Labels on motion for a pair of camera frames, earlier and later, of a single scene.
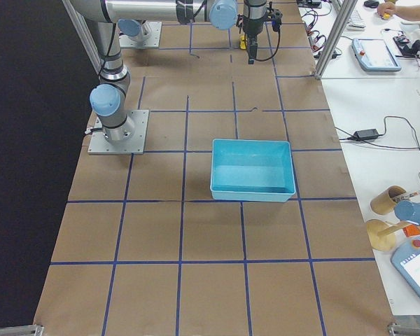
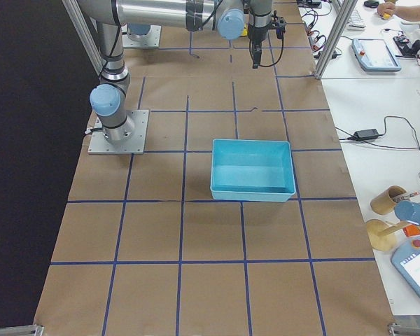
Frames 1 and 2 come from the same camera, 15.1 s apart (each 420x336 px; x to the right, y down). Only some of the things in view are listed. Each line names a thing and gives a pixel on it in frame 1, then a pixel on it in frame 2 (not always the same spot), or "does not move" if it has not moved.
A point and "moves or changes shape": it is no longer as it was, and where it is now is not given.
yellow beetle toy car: x=242 y=45 moves or changes shape
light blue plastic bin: x=251 y=170 does not move
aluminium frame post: x=337 y=36 does not move
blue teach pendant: x=374 y=54 does not move
